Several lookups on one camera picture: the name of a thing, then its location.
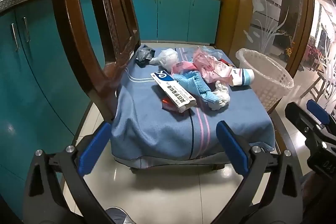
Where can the blue striped towel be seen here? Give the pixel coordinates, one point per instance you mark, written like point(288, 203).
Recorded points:
point(157, 132)

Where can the white tissue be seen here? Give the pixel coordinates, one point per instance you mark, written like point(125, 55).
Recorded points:
point(220, 95)

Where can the etched glass sliding door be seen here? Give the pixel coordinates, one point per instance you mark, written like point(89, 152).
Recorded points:
point(273, 3)

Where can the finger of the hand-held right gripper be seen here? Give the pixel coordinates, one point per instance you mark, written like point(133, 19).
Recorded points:
point(296, 115)
point(318, 109)

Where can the white plastic bag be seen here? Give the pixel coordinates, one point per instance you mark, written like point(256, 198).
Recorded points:
point(166, 58)

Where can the white and blue medicine box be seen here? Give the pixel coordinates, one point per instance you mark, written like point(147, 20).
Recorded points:
point(172, 90)

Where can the white paper cup blue stripe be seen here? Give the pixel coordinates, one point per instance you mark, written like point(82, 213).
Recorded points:
point(242, 77)

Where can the red snack packet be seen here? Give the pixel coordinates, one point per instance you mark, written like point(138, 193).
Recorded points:
point(168, 103)

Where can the crumpled pink plastic bag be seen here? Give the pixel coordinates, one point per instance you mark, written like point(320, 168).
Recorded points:
point(210, 66)

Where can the clear plastic bin liner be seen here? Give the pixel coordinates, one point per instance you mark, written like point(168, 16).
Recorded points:
point(262, 61)

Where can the pink plastic bag purple label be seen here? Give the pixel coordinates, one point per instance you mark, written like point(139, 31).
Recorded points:
point(182, 67)

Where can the person's right forearm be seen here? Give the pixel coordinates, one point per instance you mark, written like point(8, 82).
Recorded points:
point(319, 200)

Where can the white plastic mesh basket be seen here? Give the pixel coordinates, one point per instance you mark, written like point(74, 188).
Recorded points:
point(270, 90)

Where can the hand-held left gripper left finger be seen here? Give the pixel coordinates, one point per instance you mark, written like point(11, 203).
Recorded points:
point(95, 145)

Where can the dark grey plastic bag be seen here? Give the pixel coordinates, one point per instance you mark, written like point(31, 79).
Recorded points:
point(143, 54)

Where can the wooden display cabinet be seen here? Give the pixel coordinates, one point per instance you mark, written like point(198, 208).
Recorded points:
point(223, 8)

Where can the carved wooden chair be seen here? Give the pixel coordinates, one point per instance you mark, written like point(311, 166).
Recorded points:
point(71, 16)

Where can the light blue waffle cloth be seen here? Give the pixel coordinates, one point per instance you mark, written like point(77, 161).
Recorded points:
point(193, 85)

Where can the person's grey shoe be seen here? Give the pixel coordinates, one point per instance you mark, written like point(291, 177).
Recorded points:
point(116, 216)

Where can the wooden table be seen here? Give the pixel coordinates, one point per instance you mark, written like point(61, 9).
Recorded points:
point(319, 79)

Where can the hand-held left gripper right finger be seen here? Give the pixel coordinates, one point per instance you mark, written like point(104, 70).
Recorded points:
point(231, 145)

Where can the light blue plastic wrapper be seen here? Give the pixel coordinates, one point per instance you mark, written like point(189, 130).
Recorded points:
point(211, 50)

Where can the small red wrapper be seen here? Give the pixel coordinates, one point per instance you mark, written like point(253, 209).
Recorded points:
point(225, 61)

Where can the teal cabinet under stove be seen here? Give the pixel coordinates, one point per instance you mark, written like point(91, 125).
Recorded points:
point(173, 16)

